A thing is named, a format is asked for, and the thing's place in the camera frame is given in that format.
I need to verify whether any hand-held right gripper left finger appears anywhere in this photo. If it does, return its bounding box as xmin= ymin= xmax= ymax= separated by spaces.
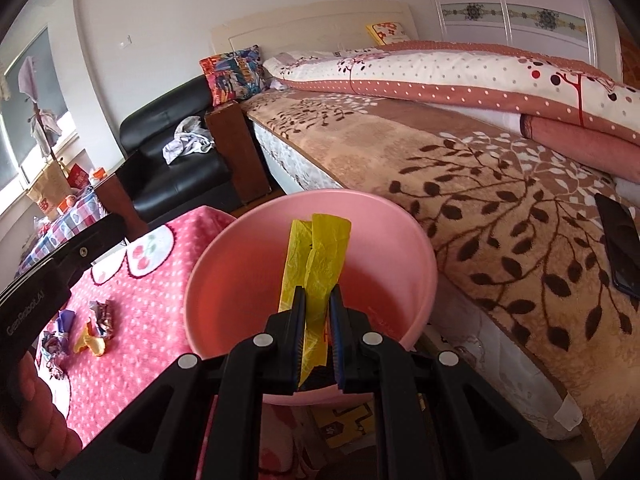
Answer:
xmin=57 ymin=285 xmax=307 ymax=480

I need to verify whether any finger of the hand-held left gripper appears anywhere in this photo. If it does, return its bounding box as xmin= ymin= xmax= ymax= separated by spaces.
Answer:
xmin=0 ymin=214 xmax=129 ymax=302

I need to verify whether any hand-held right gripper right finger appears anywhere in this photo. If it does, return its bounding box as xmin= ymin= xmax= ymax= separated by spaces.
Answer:
xmin=327 ymin=284 xmax=583 ymax=480

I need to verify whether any orange plastic wrapper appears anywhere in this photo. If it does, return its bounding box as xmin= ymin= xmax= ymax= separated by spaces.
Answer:
xmin=72 ymin=320 xmax=108 ymax=358

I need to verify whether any yellow plastic bag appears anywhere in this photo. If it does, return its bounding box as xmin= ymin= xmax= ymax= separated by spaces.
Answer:
xmin=277 ymin=213 xmax=352 ymax=391

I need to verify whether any pink plastic bucket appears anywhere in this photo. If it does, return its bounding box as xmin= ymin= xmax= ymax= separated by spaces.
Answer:
xmin=184 ymin=189 xmax=438 ymax=406

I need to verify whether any person's left hand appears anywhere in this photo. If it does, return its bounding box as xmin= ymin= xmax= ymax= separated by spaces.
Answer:
xmin=15 ymin=352 xmax=85 ymax=473

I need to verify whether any checkered side table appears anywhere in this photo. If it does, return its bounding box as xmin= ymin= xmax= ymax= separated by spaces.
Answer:
xmin=15 ymin=190 xmax=108 ymax=276

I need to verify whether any dark wooden side cabinet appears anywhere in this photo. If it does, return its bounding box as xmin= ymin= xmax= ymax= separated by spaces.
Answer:
xmin=204 ymin=100 xmax=273 ymax=206
xmin=95 ymin=152 xmax=148 ymax=241

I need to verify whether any red paper bag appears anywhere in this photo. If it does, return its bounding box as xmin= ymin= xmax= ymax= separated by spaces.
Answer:
xmin=65 ymin=162 xmax=90 ymax=191

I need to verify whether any brown paper bag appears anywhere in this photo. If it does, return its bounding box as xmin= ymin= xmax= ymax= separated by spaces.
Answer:
xmin=26 ymin=162 xmax=73 ymax=221

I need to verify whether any yellow patterned box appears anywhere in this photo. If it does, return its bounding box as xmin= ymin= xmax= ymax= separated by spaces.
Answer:
xmin=310 ymin=402 xmax=373 ymax=448

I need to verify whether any black leather armchair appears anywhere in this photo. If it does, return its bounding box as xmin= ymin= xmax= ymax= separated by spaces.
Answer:
xmin=119 ymin=76 xmax=236 ymax=223

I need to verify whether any wooden coat rack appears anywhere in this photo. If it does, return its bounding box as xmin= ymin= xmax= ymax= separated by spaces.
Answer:
xmin=27 ymin=105 xmax=58 ymax=171

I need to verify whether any white crumpled cloth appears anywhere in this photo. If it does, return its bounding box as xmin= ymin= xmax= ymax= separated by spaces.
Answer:
xmin=162 ymin=116 xmax=216 ymax=165

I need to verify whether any coat stand with clothes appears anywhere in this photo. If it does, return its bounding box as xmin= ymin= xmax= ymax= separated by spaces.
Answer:
xmin=0 ymin=25 xmax=76 ymax=196

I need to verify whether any pink hanging cloth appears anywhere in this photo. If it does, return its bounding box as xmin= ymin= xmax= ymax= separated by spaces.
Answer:
xmin=17 ymin=56 xmax=40 ymax=106

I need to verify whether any bed with floral quilt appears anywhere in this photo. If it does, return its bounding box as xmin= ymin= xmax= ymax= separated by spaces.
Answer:
xmin=240 ymin=91 xmax=640 ymax=441

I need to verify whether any colourful printed cushion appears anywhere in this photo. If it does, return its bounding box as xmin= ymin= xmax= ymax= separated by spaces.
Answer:
xmin=199 ymin=45 xmax=266 ymax=107

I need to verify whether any floral dotted quilt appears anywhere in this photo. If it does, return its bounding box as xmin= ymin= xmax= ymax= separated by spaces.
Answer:
xmin=262 ymin=40 xmax=640 ymax=183

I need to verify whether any cream bed headboard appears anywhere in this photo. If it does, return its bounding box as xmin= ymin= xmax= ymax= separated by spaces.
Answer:
xmin=210 ymin=0 xmax=418 ymax=61

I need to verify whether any black smartphone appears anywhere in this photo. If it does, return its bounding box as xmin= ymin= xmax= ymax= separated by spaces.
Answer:
xmin=594 ymin=192 xmax=640 ymax=301

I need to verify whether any yellow floral pillow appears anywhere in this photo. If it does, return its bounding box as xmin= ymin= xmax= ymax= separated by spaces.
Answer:
xmin=365 ymin=21 xmax=413 ymax=45

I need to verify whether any wooden door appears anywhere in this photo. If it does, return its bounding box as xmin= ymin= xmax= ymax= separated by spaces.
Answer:
xmin=617 ymin=10 xmax=640 ymax=86

